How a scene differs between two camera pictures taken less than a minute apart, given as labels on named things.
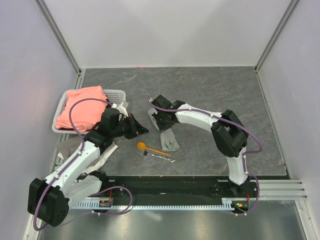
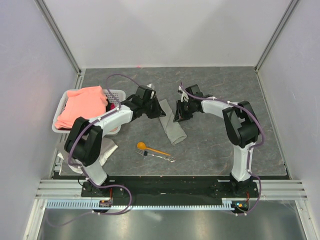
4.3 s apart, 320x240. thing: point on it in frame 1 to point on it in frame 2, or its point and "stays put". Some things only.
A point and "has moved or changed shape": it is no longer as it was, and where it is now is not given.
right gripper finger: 163,128 to 176,120
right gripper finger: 157,123 to 179,104
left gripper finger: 142,130 to 161,113
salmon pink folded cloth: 86,114 stays put
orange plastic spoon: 142,146 stays put
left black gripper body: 128,129 to 151,108
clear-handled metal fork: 146,153 stays put
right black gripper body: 161,120 to 186,110
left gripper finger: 138,126 to 162,111
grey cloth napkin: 169,142 has moved or changed shape
